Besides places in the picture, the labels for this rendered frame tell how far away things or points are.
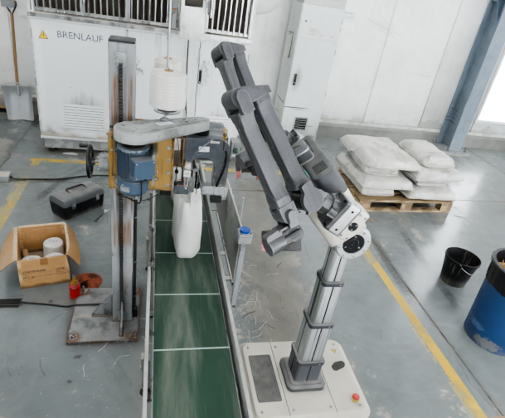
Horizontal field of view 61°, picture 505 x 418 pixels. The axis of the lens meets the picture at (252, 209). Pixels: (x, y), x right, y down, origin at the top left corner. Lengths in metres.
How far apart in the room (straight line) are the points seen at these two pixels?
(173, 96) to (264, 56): 4.47
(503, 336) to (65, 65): 4.60
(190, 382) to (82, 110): 3.59
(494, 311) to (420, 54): 4.66
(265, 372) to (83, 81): 3.65
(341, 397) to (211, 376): 0.70
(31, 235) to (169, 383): 1.85
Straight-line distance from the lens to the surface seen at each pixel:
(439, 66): 7.49
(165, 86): 1.95
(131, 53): 2.18
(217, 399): 2.18
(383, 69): 7.03
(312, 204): 1.34
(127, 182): 2.12
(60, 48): 4.99
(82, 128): 5.19
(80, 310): 3.11
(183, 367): 2.27
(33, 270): 3.29
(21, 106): 6.36
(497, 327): 3.52
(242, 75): 1.89
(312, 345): 2.25
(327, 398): 2.46
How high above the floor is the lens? 2.13
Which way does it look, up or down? 29 degrees down
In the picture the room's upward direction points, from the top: 10 degrees clockwise
